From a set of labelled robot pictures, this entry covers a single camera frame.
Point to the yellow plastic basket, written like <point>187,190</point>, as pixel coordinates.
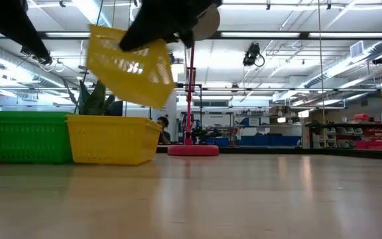
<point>128,83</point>
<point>111,142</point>

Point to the black overhead camera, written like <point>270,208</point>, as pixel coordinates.
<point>252,54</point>

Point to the green plastic basket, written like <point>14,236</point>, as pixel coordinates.
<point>32,139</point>

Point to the shelf with red bins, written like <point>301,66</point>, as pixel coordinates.
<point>373,136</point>

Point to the red desk lamp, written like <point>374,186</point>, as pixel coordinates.
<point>191,149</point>

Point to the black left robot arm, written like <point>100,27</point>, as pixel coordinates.
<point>8,23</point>

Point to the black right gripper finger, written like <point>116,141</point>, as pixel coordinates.
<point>141,36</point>
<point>187,40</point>

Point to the potted plant in white pot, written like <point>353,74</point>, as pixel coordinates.
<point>95,99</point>

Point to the person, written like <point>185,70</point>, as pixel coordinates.
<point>164,131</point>

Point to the row of blue bins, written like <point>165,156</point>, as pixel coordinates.
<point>270,140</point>

